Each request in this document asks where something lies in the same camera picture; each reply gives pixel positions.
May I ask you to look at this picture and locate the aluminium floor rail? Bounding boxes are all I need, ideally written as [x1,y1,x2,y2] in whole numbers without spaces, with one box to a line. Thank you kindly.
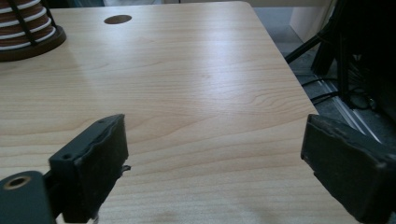
[314,77,383,145]

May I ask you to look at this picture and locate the black wire cup rack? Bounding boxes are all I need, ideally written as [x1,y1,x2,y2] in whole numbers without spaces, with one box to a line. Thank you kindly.
[0,0,67,63]

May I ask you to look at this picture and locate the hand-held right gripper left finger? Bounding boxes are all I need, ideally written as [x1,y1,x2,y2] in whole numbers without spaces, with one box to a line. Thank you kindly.
[43,113,132,224]

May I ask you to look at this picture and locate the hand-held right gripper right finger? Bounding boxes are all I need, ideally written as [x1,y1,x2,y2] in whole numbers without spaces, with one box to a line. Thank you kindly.
[300,113,396,224]

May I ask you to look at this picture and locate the beige office desk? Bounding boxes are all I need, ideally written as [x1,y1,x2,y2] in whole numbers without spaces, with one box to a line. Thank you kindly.
[289,0,339,44]

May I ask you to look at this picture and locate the stack of brown paper cups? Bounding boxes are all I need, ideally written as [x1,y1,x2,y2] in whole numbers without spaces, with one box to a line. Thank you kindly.
[0,0,57,51]

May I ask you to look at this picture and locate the black floor cable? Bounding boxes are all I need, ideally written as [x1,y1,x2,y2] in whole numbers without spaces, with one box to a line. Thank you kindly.
[310,91,341,105]
[300,77,340,88]

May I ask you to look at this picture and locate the black metal stand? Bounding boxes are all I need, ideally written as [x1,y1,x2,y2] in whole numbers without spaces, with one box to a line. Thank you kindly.
[284,0,396,123]

